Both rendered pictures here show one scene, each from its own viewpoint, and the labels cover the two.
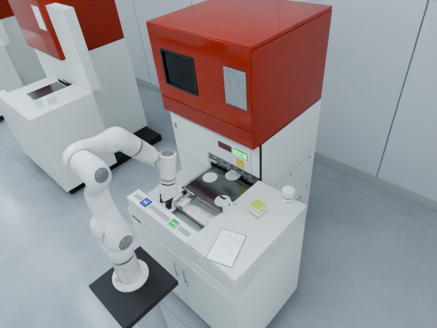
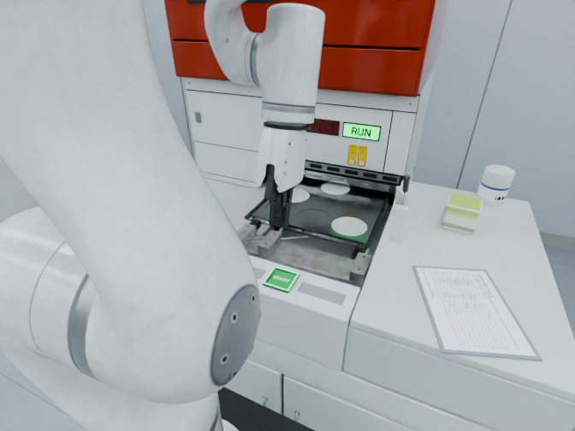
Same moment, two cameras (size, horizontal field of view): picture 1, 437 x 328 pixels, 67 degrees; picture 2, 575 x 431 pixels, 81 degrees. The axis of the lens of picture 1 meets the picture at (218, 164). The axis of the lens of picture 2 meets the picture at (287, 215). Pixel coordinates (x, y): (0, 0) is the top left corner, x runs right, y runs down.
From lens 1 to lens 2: 1.32 m
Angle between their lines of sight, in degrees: 20
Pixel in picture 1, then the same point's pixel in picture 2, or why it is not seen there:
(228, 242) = (461, 293)
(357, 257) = not seen: hidden behind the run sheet
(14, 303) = not seen: outside the picture
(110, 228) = (149, 227)
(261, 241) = (529, 276)
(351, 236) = not seen: hidden behind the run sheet
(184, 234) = (326, 300)
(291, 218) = (530, 223)
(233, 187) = (352, 203)
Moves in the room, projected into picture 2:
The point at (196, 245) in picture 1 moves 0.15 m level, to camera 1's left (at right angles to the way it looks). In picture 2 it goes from (384, 321) to (305, 350)
